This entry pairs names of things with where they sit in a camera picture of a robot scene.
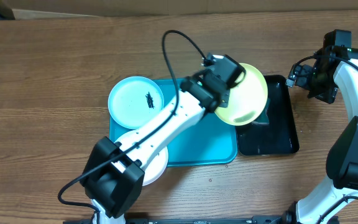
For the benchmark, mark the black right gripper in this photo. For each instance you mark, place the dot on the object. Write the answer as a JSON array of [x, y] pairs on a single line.
[[324, 95]]

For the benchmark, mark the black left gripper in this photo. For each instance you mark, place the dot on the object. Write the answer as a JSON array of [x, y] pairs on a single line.
[[227, 97]]

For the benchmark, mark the green sponge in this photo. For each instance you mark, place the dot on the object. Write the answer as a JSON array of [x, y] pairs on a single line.
[[263, 118]]

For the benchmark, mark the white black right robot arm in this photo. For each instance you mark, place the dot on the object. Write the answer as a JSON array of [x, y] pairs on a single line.
[[340, 186]]

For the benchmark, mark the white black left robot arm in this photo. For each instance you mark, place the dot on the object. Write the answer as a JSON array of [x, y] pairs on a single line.
[[115, 170]]

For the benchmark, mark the black rectangular tray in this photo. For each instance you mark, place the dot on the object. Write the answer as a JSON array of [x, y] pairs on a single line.
[[279, 137]]

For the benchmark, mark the light blue plate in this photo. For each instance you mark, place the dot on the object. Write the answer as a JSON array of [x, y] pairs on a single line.
[[134, 101]]

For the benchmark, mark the white plate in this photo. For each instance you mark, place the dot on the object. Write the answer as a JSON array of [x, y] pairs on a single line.
[[158, 165]]

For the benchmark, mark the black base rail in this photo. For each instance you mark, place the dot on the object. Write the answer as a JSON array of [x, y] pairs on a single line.
[[254, 220]]

